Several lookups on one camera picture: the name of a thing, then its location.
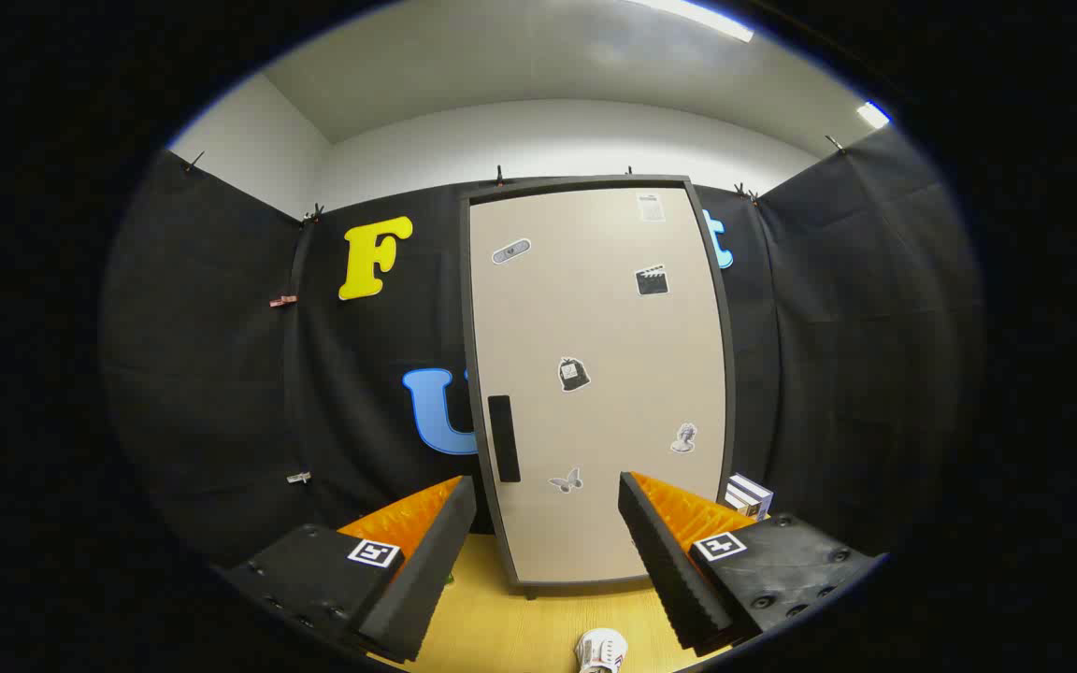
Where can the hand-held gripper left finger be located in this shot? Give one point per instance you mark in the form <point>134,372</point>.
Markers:
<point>426,570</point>

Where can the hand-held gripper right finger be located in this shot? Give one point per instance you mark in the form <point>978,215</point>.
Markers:
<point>669,570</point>

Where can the dark grey shoe cabinet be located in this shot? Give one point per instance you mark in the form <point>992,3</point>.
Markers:
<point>466,374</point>

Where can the beige shoe cabinet door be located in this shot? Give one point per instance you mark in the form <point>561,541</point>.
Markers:
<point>595,318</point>

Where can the brown cover book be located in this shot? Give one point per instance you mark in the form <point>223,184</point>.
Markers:
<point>733,502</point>

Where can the black backdrop cloth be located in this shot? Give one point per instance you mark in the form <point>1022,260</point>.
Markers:
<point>838,336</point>

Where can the red cloth clip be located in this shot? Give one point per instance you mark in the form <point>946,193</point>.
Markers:
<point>283,300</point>

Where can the small ceiling light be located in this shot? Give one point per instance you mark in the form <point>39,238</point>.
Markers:
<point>872,114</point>

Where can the long ceiling light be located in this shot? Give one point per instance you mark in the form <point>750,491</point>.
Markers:
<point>697,17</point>

